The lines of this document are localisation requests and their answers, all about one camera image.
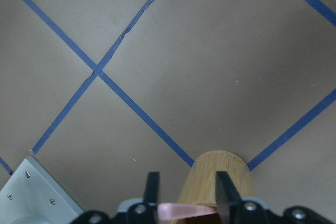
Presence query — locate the bamboo wooden cup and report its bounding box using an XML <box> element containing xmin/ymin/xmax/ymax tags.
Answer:
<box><xmin>170</xmin><ymin>151</ymin><xmax>255</xmax><ymax>223</ymax></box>

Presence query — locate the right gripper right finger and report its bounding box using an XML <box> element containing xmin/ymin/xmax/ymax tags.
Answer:
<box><xmin>215</xmin><ymin>171</ymin><xmax>242</xmax><ymax>214</ymax></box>

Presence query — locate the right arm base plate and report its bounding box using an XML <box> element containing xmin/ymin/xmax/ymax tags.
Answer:
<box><xmin>1</xmin><ymin>156</ymin><xmax>83</xmax><ymax>223</ymax></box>

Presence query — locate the pink chopstick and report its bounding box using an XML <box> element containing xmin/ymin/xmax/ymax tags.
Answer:
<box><xmin>157</xmin><ymin>203</ymin><xmax>217</xmax><ymax>221</ymax></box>

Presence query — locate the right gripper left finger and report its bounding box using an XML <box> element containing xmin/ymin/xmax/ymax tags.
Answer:
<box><xmin>143</xmin><ymin>172</ymin><xmax>160</xmax><ymax>206</ymax></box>

